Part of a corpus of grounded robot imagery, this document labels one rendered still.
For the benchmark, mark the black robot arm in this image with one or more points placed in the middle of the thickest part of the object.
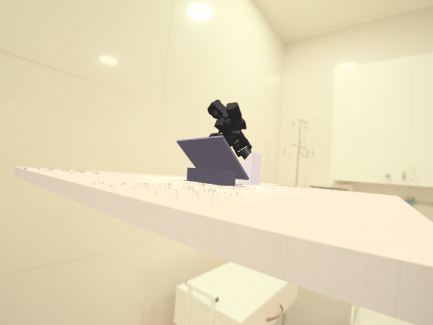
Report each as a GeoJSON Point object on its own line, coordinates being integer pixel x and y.
{"type": "Point", "coordinates": [226, 115]}

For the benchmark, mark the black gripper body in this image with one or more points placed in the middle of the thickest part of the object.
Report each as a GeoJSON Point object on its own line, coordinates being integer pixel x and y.
{"type": "Point", "coordinates": [234, 134]}

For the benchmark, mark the lavender switch panel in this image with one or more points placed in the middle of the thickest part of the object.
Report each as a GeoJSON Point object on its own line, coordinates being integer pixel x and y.
{"type": "Point", "coordinates": [213, 159]}

